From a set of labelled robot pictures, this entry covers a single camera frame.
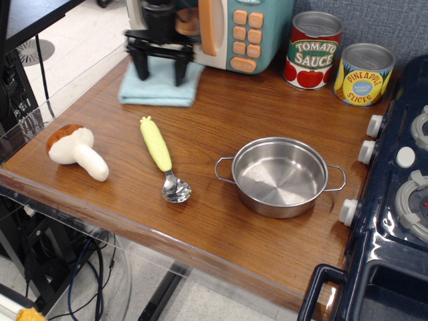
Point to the dark blue toy stove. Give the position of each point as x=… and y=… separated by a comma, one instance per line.
x=385, y=276

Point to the yellow plush object corner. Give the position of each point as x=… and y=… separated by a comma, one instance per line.
x=29, y=314

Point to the light blue towel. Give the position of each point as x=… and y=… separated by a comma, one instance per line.
x=159, y=88

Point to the toy microwave teal and cream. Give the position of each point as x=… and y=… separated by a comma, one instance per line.
x=240, y=36

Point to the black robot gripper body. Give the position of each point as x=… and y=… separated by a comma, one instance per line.
x=152, y=32

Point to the black side desk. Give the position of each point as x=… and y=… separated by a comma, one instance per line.
x=21, y=21

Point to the clear acrylic table guard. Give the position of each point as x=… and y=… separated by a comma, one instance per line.
x=213, y=231

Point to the white stove knob bottom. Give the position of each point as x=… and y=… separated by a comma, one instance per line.
x=348, y=211

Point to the plush mushroom toy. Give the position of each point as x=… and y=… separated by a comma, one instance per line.
x=73, y=143

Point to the pineapple slices can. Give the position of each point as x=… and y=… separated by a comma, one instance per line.
x=363, y=73

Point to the white stove knob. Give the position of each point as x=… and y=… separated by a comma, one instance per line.
x=348, y=211
x=374, y=125
x=366, y=151

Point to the white stove knob middle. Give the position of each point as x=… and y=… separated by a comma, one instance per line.
x=366, y=151

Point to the tomato sauce can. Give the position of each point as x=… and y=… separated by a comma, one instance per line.
x=314, y=41

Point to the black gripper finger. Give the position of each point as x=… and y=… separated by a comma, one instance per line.
x=141, y=64
x=180, y=71

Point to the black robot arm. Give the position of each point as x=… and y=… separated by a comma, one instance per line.
x=157, y=2

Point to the spoon with green handle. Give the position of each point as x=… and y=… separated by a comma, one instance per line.
x=174, y=190

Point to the white stove knob top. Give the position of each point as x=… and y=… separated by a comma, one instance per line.
x=374, y=125

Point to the stainless steel pot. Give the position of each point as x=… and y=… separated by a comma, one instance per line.
x=279, y=177

